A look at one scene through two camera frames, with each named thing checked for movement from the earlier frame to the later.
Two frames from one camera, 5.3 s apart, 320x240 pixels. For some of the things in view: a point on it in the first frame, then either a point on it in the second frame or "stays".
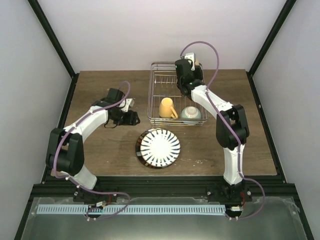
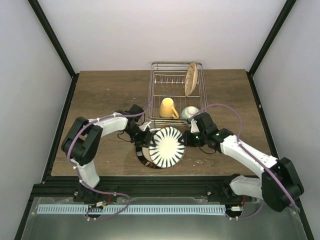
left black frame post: x=54 y=41 stays
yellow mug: x=166 y=110 stays
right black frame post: x=279 y=21 stays
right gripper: x=198 y=76 to x=187 y=142
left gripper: x=130 y=120 to x=145 y=139
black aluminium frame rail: x=159 y=186 stays
